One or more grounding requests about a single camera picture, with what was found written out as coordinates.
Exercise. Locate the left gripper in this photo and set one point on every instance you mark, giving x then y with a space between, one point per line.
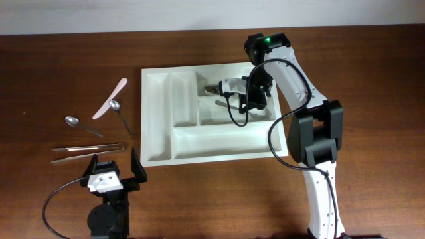
131 183

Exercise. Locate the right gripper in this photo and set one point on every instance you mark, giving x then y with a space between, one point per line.
258 101

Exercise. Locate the fork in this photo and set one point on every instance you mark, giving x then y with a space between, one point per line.
225 105

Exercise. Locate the large spoon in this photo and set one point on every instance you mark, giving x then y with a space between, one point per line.
212 90

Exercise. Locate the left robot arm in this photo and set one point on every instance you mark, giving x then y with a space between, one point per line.
111 218

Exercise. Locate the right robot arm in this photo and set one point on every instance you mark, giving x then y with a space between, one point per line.
315 133

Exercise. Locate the metal tongs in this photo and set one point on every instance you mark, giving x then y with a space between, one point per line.
83 152

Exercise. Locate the small teaspoon near knife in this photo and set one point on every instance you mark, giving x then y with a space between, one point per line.
115 106

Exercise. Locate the small teaspoon far left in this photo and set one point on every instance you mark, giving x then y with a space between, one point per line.
74 122

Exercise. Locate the white plastic cutlery tray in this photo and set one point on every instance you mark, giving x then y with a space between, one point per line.
182 123

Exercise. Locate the pink plastic knife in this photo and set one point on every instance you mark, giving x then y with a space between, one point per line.
105 106

